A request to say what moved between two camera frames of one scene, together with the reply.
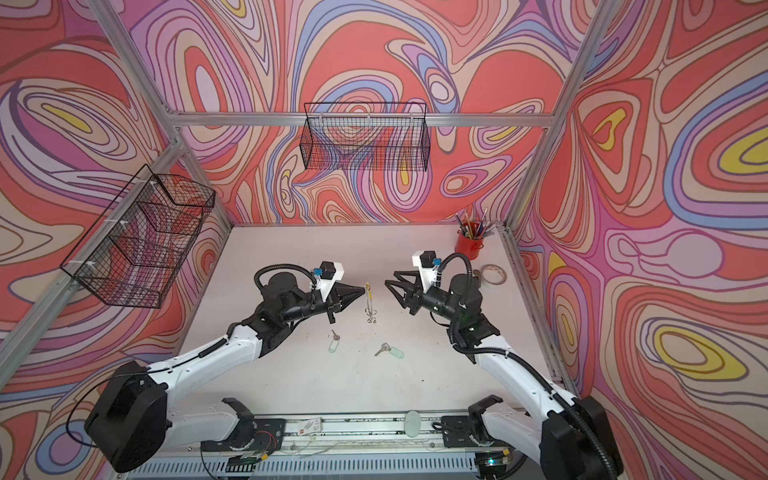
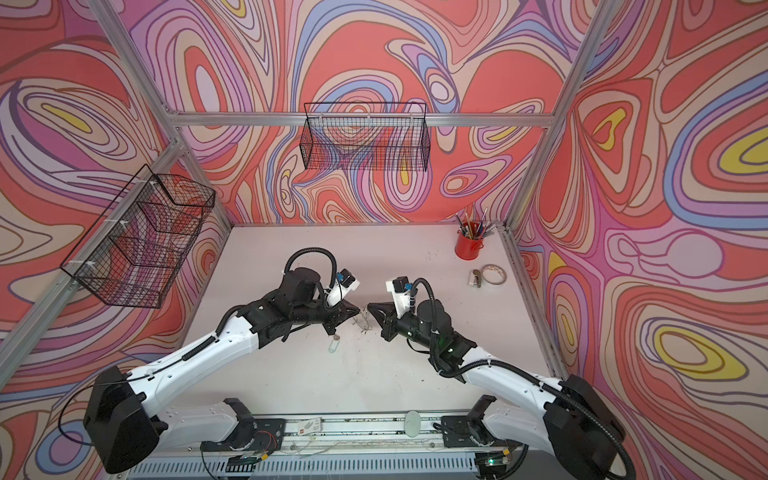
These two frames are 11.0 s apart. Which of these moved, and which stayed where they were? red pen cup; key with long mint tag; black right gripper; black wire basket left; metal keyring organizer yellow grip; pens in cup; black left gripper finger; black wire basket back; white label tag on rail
Moved: black left gripper finger; black right gripper; metal keyring organizer yellow grip
Stayed: white label tag on rail; red pen cup; black wire basket back; black wire basket left; pens in cup; key with long mint tag
